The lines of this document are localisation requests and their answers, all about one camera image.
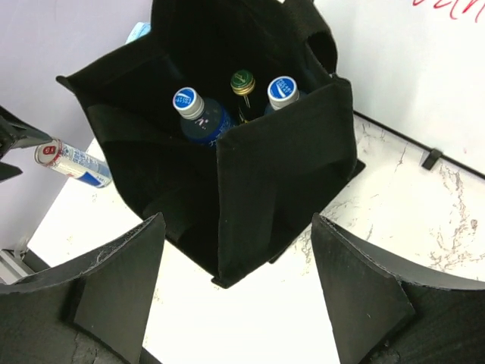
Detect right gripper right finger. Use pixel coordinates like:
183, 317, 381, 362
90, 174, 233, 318
311, 215, 484, 364

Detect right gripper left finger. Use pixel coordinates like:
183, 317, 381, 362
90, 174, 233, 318
1, 213, 165, 363

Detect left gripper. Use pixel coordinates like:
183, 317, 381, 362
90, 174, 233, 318
0, 107, 52, 159

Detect blue label water bottle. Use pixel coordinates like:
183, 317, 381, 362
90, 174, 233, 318
172, 86, 238, 148

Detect black canvas bag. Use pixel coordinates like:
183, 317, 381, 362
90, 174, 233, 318
58, 1, 363, 287

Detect green glass Perrier bottle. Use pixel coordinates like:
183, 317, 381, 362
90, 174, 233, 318
230, 69, 258, 123

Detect light blue headphones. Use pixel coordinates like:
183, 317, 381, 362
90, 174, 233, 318
125, 22, 151, 44

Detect whiteboard with red writing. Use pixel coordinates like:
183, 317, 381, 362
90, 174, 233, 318
316, 0, 484, 172

